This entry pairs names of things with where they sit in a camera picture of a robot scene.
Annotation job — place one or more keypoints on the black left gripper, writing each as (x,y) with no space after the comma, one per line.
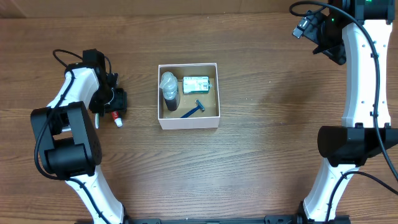
(120,101)

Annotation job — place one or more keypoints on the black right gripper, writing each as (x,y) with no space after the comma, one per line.
(336,51)

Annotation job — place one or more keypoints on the Colgate toothpaste tube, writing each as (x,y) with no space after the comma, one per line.
(117,119)

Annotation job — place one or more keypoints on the dark bottle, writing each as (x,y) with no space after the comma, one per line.
(169,87)

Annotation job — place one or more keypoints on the green soap bar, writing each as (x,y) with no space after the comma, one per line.
(193,85)

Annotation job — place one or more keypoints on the blue disposable razor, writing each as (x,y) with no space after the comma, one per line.
(192,111)

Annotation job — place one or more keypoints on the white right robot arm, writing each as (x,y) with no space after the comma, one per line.
(355,34)

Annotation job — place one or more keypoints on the green white toothbrush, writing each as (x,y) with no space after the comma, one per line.
(97,120)

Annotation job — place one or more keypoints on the white cardboard box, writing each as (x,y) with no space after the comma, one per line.
(210,118)

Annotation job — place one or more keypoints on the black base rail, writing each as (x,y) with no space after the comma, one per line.
(268,219)

